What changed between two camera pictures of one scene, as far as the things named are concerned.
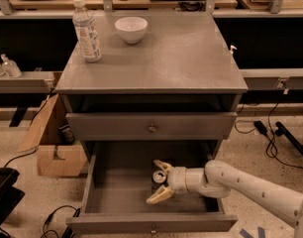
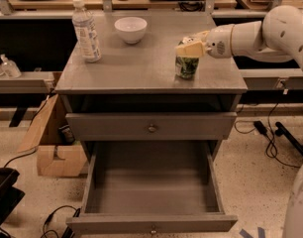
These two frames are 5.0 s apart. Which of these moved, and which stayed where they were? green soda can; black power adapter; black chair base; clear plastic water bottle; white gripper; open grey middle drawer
Moved: white gripper; green soda can
Stayed: clear plastic water bottle; black power adapter; open grey middle drawer; black chair base
